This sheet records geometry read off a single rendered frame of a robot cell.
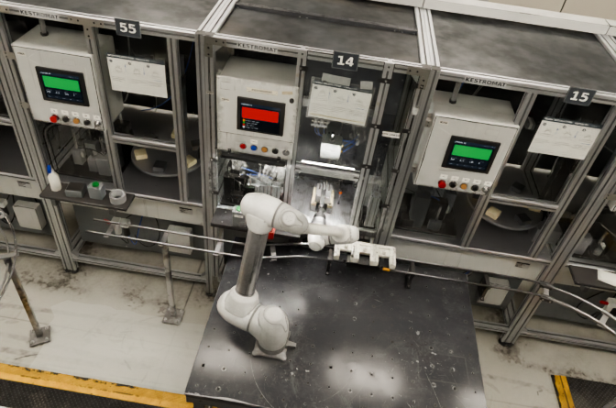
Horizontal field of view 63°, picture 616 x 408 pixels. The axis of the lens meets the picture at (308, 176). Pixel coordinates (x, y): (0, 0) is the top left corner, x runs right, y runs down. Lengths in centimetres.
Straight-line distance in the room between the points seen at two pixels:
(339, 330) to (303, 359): 27
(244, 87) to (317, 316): 133
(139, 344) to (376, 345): 162
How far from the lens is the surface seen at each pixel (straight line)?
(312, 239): 281
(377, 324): 297
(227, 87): 259
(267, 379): 271
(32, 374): 372
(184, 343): 363
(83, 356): 370
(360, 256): 305
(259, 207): 232
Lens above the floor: 307
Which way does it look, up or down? 40 degrees down
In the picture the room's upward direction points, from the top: 8 degrees clockwise
